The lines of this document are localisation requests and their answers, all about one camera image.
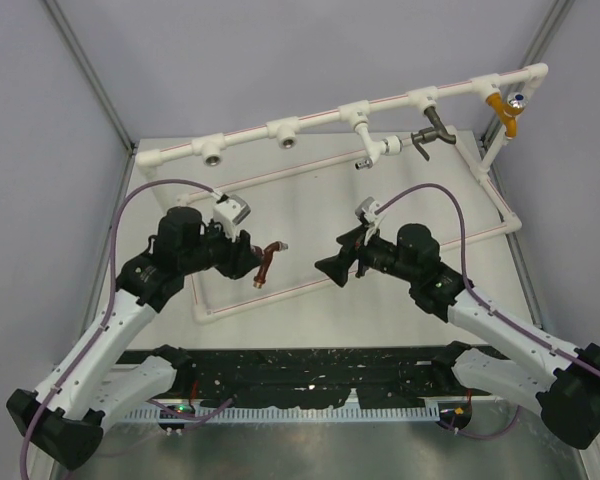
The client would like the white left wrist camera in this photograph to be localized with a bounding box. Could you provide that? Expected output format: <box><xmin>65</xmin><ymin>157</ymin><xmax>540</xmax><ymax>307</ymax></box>
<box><xmin>212</xmin><ymin>193</ymin><xmax>251</xmax><ymax>242</ymax></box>

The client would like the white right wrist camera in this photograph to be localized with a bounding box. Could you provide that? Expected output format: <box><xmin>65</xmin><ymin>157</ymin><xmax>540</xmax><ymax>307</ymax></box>
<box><xmin>355</xmin><ymin>197</ymin><xmax>385</xmax><ymax>236</ymax></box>

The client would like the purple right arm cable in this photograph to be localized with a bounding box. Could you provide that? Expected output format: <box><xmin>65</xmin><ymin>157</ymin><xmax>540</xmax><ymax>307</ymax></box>
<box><xmin>377</xmin><ymin>183</ymin><xmax>600</xmax><ymax>389</ymax></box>

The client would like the white water faucet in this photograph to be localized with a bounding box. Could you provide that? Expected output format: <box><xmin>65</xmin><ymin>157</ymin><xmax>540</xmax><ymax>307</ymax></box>
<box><xmin>354</xmin><ymin>123</ymin><xmax>403</xmax><ymax>170</ymax></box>

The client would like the orange yellow water faucet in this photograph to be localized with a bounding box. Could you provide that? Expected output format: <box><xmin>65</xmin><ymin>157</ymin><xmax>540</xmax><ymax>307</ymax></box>
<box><xmin>486</xmin><ymin>92</ymin><xmax>529</xmax><ymax>140</ymax></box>

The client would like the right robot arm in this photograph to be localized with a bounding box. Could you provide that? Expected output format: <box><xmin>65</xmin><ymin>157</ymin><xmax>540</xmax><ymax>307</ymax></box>
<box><xmin>315</xmin><ymin>224</ymin><xmax>600</xmax><ymax>450</ymax></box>

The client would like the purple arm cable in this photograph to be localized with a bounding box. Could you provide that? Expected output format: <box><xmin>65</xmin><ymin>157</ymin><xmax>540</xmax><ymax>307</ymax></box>
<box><xmin>377</xmin><ymin>183</ymin><xmax>600</xmax><ymax>389</ymax></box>
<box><xmin>19</xmin><ymin>178</ymin><xmax>231</xmax><ymax>466</ymax></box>

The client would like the grey aluminium frame post right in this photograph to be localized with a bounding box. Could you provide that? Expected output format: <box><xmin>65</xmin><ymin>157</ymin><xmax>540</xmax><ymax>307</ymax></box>
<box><xmin>479</xmin><ymin>0</ymin><xmax>574</xmax><ymax>146</ymax></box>

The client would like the grey aluminium frame post left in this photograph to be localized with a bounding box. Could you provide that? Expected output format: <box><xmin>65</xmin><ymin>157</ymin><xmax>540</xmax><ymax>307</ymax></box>
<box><xmin>40</xmin><ymin>0</ymin><xmax>136</xmax><ymax>154</ymax></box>

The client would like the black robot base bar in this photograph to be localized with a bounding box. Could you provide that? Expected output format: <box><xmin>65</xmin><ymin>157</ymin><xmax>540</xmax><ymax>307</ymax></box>
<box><xmin>119</xmin><ymin>344</ymin><xmax>486</xmax><ymax>409</ymax></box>

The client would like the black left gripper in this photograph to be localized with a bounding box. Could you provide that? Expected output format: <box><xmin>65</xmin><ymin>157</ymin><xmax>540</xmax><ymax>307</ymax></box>
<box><xmin>180</xmin><ymin>218</ymin><xmax>262</xmax><ymax>279</ymax></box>

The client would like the grey aluminium frame post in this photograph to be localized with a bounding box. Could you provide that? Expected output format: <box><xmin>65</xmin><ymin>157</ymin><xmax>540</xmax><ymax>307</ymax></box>
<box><xmin>479</xmin><ymin>0</ymin><xmax>574</xmax><ymax>146</ymax></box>
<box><xmin>40</xmin><ymin>0</ymin><xmax>136</xmax><ymax>154</ymax></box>

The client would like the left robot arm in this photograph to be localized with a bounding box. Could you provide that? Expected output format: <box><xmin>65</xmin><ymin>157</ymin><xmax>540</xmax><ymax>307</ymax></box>
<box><xmin>6</xmin><ymin>198</ymin><xmax>262</xmax><ymax>471</ymax></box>

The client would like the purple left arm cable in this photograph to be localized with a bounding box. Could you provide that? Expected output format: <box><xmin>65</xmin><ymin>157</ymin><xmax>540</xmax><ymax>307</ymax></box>
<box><xmin>19</xmin><ymin>178</ymin><xmax>231</xmax><ymax>466</ymax></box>

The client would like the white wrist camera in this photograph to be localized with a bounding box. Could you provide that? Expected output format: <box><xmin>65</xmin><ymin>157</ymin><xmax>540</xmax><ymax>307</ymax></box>
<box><xmin>355</xmin><ymin>197</ymin><xmax>385</xmax><ymax>236</ymax></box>
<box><xmin>212</xmin><ymin>193</ymin><xmax>251</xmax><ymax>242</ymax></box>

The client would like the brown red water faucet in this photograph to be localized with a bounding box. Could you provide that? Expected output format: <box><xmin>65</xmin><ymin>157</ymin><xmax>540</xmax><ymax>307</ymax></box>
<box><xmin>252</xmin><ymin>241</ymin><xmax>289</xmax><ymax>289</ymax></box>

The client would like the white PVC pipe frame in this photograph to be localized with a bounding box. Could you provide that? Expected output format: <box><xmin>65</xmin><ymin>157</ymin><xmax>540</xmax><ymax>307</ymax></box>
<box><xmin>135</xmin><ymin>64</ymin><xmax>548</xmax><ymax>325</ymax></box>

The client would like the dark grey lever faucet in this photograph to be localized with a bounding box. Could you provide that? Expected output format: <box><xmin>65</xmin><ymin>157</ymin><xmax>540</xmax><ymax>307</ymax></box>
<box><xmin>411</xmin><ymin>105</ymin><xmax>457</xmax><ymax>161</ymax></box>

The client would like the white slotted cable duct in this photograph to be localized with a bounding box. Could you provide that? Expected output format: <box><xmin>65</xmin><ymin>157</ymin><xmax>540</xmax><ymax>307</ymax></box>
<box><xmin>120</xmin><ymin>402</ymin><xmax>440</xmax><ymax>425</ymax></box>

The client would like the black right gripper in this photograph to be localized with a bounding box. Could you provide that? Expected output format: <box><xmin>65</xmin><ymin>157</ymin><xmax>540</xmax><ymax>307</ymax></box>
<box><xmin>315</xmin><ymin>222</ymin><xmax>418</xmax><ymax>287</ymax></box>

